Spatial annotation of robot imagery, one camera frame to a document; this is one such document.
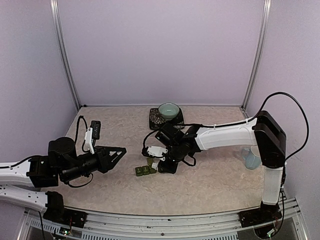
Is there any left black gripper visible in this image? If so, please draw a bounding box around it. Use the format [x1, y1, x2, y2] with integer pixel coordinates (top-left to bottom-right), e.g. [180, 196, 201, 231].
[61, 145, 126, 182]

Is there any green three-compartment pill box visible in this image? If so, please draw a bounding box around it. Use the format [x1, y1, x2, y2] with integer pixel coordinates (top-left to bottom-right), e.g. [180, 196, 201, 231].
[134, 158, 157, 177]

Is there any white pill bottle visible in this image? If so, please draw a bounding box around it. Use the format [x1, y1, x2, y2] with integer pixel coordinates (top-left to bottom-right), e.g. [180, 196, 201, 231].
[151, 162, 160, 171]

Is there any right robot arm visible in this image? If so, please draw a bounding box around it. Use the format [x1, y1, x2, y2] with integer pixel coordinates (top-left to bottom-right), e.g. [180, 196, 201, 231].
[152, 110, 286, 222]

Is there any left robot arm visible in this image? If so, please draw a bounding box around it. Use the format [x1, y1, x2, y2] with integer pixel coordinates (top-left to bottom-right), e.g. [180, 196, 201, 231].
[0, 137, 127, 212]

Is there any black floral square plate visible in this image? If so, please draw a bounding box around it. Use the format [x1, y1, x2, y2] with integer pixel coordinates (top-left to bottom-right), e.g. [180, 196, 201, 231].
[149, 108, 184, 131]

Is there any celadon green bowl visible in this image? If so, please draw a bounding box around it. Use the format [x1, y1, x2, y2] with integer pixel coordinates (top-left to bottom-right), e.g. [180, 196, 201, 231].
[158, 102, 180, 120]

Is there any light blue mug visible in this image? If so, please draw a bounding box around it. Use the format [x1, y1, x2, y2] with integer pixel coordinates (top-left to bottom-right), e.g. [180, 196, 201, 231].
[241, 146, 262, 170]

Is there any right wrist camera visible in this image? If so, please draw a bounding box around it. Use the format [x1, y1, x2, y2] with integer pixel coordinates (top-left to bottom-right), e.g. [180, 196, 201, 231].
[141, 146, 168, 161]

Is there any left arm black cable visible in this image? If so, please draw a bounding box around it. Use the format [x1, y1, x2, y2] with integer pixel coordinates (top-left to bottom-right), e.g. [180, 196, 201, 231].
[73, 115, 87, 156]

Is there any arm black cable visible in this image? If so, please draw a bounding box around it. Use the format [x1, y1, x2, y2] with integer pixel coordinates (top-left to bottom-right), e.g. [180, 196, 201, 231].
[142, 91, 311, 161]
[73, 115, 87, 156]

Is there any front aluminium rail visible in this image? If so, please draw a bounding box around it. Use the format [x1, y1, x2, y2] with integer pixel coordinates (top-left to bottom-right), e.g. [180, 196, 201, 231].
[17, 197, 310, 240]

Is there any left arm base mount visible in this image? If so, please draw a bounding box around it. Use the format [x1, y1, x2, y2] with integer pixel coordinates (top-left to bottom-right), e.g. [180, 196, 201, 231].
[43, 191, 88, 229]

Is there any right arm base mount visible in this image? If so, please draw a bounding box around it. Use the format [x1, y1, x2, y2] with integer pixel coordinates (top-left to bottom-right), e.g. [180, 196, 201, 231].
[238, 202, 282, 228]

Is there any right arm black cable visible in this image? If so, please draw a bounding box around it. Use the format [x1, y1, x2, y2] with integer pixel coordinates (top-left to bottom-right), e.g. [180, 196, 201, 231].
[142, 91, 311, 161]

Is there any left aluminium frame post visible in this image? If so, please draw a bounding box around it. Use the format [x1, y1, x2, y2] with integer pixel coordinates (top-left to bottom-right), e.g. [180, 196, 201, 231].
[50, 0, 81, 111]

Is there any aluminium frame post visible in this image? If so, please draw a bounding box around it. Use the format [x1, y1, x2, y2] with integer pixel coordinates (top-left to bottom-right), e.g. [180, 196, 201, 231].
[50, 0, 81, 111]
[241, 0, 272, 113]

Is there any right aluminium frame post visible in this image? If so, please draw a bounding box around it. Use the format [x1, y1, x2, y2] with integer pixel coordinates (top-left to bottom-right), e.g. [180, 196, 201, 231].
[241, 0, 272, 113]

